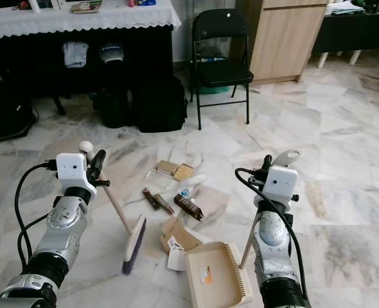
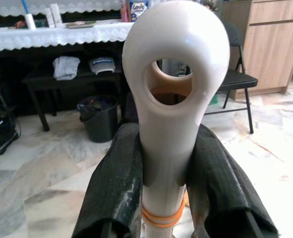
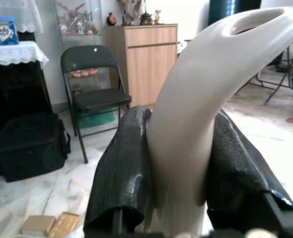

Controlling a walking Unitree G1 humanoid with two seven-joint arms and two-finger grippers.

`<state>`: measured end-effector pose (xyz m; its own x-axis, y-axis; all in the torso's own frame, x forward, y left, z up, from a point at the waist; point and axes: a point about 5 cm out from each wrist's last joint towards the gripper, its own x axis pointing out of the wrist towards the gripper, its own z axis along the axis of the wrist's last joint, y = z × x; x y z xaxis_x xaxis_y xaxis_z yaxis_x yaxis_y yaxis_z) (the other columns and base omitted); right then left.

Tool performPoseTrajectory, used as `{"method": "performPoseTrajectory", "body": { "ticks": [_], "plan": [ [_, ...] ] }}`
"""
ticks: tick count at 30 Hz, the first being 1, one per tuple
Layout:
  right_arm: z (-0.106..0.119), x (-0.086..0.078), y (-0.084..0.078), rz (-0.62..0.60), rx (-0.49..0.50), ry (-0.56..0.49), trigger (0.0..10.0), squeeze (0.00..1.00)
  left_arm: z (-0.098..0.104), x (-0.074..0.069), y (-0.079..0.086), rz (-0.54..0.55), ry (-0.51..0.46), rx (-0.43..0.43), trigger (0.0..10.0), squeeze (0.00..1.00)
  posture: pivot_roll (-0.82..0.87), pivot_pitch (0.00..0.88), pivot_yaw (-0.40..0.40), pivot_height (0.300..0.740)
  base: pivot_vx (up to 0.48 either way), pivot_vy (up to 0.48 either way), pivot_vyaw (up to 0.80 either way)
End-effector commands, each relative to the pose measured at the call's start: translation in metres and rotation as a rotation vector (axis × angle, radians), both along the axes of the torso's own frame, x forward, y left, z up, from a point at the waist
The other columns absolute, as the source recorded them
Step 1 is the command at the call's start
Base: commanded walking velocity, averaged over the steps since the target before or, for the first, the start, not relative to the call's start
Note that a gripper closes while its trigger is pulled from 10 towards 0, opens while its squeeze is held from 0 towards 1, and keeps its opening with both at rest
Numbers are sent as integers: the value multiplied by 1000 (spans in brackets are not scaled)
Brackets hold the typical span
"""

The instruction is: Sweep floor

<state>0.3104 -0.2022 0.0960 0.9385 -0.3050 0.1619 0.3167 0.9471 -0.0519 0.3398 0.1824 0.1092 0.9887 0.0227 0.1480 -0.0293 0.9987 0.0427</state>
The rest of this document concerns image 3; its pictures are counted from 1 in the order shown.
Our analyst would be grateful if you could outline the red-faced doll head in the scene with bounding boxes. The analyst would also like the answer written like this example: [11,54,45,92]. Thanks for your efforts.
[106,12,117,26]

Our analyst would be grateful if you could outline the dark green cylinder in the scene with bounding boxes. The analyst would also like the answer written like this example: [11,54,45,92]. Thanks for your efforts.
[208,0,262,25]

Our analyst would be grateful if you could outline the black folding chair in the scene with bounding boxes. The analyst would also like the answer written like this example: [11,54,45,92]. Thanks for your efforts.
[60,45,132,164]

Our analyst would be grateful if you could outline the black metal folding table frame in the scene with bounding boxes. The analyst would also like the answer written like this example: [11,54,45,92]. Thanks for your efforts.
[235,39,293,105]

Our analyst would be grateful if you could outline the glass display cabinet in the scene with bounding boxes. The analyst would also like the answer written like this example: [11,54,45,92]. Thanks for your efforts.
[54,0,105,82]

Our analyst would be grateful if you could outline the driftwood ornament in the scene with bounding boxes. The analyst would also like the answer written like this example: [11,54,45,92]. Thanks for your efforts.
[121,0,144,25]

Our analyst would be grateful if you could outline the white lace curtain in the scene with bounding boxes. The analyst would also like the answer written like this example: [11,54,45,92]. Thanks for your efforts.
[0,0,44,34]

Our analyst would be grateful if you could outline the white lace tablecloth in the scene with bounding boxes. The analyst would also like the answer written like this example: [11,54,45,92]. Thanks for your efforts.
[0,41,50,67]

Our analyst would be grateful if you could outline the large black soft bag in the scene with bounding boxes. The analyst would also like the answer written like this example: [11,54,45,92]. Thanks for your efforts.
[0,111,72,183]

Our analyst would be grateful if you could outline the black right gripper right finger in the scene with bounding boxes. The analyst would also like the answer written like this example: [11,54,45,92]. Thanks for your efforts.
[205,109,293,238]

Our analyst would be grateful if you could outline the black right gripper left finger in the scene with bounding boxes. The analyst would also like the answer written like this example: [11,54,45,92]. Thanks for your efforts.
[83,105,155,234]

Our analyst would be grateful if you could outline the plain tan small box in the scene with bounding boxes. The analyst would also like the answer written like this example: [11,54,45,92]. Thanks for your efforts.
[19,215,57,237]

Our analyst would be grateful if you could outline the blue biscuit box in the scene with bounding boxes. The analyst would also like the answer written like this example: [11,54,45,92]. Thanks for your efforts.
[0,16,20,47]

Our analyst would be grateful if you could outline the light wooden cabinet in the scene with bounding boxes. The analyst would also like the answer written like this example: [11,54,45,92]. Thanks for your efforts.
[103,23,179,108]

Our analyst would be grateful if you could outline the black table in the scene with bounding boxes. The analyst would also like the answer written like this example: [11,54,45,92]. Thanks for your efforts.
[0,60,53,138]

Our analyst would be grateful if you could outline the dark figurine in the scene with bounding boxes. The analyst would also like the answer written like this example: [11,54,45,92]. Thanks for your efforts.
[139,12,153,25]

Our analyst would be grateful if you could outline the green plastic tray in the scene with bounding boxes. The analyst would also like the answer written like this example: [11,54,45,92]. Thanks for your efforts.
[75,108,117,129]

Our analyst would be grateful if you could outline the cream long-handled dustpan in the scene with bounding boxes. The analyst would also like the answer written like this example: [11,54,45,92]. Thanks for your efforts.
[135,6,293,238]

